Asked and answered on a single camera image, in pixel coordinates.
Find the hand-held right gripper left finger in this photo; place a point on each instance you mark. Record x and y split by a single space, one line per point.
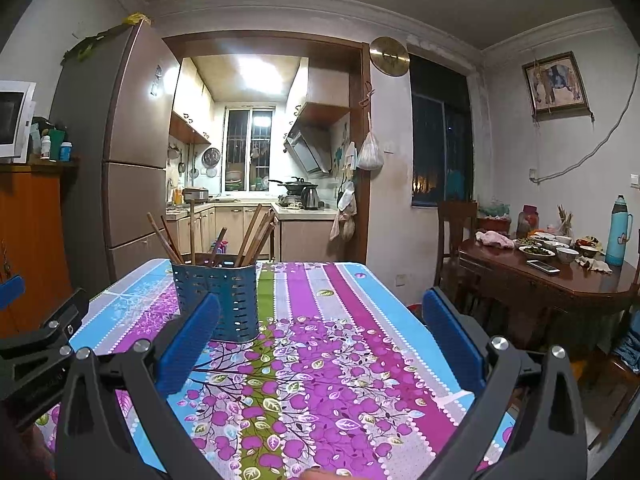
190 350

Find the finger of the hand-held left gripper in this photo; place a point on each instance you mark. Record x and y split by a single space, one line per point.
11 292
55 320

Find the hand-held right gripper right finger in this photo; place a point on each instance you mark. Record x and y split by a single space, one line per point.
452 340

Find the blue perforated utensil holder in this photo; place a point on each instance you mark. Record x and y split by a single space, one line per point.
235 300

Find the set of wooden chopsticks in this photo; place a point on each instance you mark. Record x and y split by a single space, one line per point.
191 230

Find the person's right hand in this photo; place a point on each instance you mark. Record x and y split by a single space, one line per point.
325 475

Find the orange wooden cabinet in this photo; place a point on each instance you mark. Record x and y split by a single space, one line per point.
30 230

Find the pink cloth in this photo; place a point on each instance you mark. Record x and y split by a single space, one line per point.
495 240

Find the wooden dining chair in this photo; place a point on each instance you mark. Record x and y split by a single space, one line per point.
615 390
452 230

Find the white mobile phone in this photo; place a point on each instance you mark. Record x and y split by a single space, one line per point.
542 266

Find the group of white bowls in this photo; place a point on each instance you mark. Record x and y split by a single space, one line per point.
537 252

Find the floral striped tablecloth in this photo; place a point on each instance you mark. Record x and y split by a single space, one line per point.
320 360

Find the glass jar red lid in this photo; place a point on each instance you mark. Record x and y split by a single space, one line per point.
528 222

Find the white bottle red label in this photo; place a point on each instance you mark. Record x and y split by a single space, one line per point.
45 147

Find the blue label white jar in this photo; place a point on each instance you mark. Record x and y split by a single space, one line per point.
65 152

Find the hanging beige cloth bag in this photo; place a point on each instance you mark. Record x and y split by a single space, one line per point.
342 227

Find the green plastic container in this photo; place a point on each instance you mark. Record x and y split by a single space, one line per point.
57 140

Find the beige kitchen base cabinets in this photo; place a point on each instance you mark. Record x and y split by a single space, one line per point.
305 235

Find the white microwave oven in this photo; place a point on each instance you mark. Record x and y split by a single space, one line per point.
10 120

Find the steel electric kettle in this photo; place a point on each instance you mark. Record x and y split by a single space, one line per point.
311 197

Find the round steel sieve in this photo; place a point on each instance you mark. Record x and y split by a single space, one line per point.
211 156

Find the black wok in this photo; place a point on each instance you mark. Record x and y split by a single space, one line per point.
295 186

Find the blue thermos bottle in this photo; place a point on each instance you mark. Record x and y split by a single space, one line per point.
619 235

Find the hanging white plastic bag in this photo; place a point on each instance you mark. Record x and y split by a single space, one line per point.
370 155

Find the dark room window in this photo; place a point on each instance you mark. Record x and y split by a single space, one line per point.
440 135

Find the brown refrigerator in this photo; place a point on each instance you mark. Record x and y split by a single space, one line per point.
135 125

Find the barred kitchen window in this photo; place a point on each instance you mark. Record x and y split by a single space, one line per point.
250 150

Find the steel range hood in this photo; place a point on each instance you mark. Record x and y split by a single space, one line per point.
310 152

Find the dark green leafy bundle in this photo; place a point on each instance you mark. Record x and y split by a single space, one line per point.
90 45

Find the framed elephant picture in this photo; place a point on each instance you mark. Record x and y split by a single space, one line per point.
555 82

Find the square kitchen ceiling light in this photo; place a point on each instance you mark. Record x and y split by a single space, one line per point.
261 75

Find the yellow bag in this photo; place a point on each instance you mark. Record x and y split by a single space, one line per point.
137 19

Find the brown door frame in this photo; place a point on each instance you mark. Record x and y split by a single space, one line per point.
362 160

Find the beige wall cabinet over sink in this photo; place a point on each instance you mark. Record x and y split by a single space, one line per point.
187 105

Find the beige wall cabinet over hood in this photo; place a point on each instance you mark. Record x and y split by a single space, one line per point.
325 85

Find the round gold wall clock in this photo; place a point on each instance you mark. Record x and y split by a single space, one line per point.
389 57

